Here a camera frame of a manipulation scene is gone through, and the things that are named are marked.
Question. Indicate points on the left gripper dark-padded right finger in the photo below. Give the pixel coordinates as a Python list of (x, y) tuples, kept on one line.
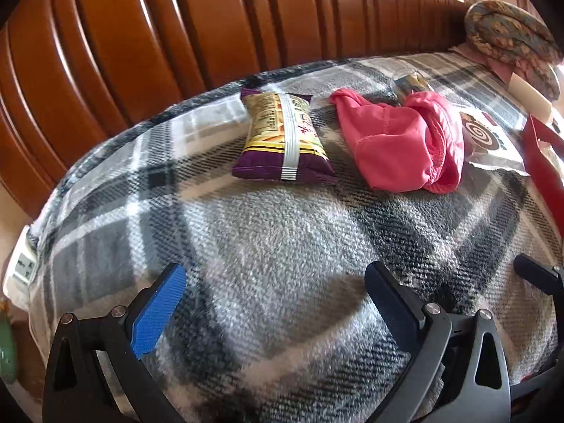
[(467, 348)]

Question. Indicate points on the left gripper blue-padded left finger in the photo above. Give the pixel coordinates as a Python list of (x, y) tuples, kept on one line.
[(76, 389)]

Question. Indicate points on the dark-padded finger of the right gripper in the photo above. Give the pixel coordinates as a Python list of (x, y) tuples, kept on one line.
[(548, 280)]

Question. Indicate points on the swirl cake roll packet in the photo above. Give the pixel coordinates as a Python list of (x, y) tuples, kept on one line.
[(490, 147)]

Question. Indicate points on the pink fabric garment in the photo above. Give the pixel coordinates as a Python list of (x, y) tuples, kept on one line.
[(417, 145)]

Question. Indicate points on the clear plastic candy jar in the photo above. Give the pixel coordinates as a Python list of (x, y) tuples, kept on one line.
[(408, 81)]

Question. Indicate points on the purple yellow snack packet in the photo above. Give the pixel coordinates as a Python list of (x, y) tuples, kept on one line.
[(282, 144)]

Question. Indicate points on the green bottle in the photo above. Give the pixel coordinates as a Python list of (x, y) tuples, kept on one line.
[(8, 351)]

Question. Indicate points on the white power strip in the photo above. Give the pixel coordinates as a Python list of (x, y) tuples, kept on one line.
[(20, 271)]

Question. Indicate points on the red hexagonal box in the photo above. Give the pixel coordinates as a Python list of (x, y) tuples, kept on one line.
[(543, 173)]

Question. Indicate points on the white rolled towel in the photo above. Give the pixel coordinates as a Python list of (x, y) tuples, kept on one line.
[(549, 113)]

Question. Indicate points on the grey plaid fleece blanket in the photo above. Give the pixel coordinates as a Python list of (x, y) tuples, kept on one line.
[(275, 324)]

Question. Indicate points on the pink floral pillow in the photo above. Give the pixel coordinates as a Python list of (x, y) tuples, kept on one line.
[(502, 70)]

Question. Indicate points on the floral folded quilt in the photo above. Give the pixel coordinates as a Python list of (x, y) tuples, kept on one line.
[(506, 33)]

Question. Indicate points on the brown wooden headboard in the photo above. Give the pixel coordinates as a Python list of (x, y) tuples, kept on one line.
[(76, 72)]

